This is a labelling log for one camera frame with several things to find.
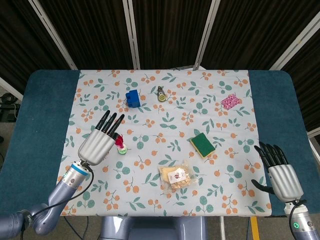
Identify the white table leg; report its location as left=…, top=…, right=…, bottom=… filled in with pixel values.
left=219, top=216, right=226, bottom=240

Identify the floral leaf fruit tablecloth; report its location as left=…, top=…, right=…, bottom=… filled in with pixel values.
left=57, top=68, right=273, bottom=217

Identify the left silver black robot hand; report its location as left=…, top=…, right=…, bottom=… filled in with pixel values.
left=77, top=110, right=125, bottom=166

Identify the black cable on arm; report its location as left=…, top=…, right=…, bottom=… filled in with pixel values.
left=289, top=199, right=307, bottom=240
left=19, top=162, right=95, bottom=240

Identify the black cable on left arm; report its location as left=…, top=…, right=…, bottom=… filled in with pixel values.
left=19, top=162, right=95, bottom=240

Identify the clear bag of snacks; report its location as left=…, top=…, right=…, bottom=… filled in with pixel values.
left=158, top=159, right=198, bottom=193

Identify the dark folding screen white frame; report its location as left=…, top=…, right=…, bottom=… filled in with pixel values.
left=0, top=0, right=320, bottom=138

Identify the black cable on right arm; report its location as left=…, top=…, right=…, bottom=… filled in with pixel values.
left=289, top=199, right=307, bottom=240

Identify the small red green toy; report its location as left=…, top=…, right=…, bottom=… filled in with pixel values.
left=114, top=134, right=129, bottom=155

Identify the black equipment on floor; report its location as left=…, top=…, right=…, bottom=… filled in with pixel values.
left=0, top=92, right=21, bottom=121

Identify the teal felt table cover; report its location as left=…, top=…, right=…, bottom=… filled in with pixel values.
left=0, top=69, right=317, bottom=217

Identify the olive correction tape dispenser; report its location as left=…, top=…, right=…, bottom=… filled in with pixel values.
left=156, top=85, right=166, bottom=103

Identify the yellow sponge with green scourer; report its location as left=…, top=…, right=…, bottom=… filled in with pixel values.
left=189, top=133, right=216, bottom=159

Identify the blue plastic building block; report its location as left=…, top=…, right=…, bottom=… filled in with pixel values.
left=125, top=88, right=142, bottom=109

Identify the grey-blue robot torso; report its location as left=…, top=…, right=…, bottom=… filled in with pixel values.
left=99, top=216, right=208, bottom=240

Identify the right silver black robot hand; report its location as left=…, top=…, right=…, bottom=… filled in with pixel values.
left=251, top=141, right=305, bottom=202

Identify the pink patterned square packet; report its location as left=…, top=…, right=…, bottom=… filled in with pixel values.
left=220, top=92, right=243, bottom=111

